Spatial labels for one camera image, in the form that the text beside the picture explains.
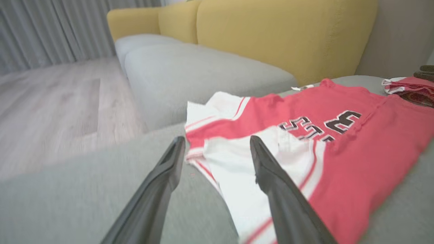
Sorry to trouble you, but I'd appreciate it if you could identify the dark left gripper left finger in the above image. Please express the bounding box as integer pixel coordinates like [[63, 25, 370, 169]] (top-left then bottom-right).
[[100, 136, 186, 244]]

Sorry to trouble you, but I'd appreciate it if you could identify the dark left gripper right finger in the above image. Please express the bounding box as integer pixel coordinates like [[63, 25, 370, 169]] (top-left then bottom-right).
[[250, 135, 338, 244]]

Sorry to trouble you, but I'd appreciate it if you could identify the red sports shorts white trim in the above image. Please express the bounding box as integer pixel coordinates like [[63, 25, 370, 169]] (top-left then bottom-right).
[[381, 76, 434, 107]]

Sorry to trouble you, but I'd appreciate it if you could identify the red basketball jersey white trim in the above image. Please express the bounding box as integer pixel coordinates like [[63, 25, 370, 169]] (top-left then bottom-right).
[[185, 78, 434, 244]]

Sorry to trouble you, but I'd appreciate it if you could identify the grey sofa seat cushion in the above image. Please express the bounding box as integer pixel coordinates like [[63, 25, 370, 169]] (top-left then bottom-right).
[[0, 75, 434, 244], [115, 33, 184, 79]]

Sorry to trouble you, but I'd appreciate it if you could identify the grey sofa back cushion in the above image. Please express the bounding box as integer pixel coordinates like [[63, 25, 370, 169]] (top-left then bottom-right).
[[124, 43, 299, 132]]

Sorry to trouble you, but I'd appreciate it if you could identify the yellow sofa back cushion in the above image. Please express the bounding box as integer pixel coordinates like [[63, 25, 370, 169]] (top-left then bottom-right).
[[157, 0, 202, 44], [107, 7, 162, 43], [196, 0, 378, 87]]

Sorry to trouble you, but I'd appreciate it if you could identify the grey pleated curtain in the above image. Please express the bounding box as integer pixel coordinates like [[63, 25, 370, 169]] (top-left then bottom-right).
[[0, 0, 162, 76]]

